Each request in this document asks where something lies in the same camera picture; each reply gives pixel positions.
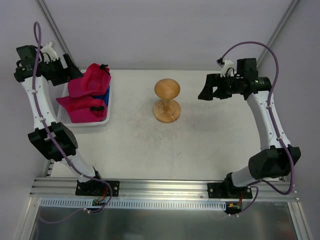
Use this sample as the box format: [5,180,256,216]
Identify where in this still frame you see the pink cap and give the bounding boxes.
[67,63,111,98]
[56,95,108,123]

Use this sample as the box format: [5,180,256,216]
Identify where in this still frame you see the blue cap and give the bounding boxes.
[93,85,111,107]

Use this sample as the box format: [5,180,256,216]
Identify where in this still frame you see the wooden hat stand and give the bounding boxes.
[153,78,181,124]

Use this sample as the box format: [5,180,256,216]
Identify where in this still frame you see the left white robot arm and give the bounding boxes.
[14,44,105,195]

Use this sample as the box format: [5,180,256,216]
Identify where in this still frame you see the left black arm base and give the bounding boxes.
[75,180,120,197]

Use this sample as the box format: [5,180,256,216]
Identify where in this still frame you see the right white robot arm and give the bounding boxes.
[198,58,301,198]

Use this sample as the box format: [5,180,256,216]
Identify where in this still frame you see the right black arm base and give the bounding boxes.
[207,182,253,200]

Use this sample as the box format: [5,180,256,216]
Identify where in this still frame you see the white plastic basket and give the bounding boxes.
[56,70,113,128]

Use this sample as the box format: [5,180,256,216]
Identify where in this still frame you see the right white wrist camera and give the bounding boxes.
[216,58,235,77]

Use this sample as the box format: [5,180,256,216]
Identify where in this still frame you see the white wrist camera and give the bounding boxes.
[40,42,59,62]
[216,58,235,77]

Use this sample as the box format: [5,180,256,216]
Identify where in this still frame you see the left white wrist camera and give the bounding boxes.
[40,42,59,62]

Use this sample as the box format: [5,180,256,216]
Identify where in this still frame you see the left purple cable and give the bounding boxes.
[33,21,113,215]

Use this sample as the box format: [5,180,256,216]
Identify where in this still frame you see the right aluminium frame post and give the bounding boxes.
[257,0,301,69]

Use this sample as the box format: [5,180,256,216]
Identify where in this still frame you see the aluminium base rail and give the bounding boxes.
[29,177,300,202]

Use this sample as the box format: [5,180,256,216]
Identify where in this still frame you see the white slotted cable duct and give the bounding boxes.
[39,197,227,211]

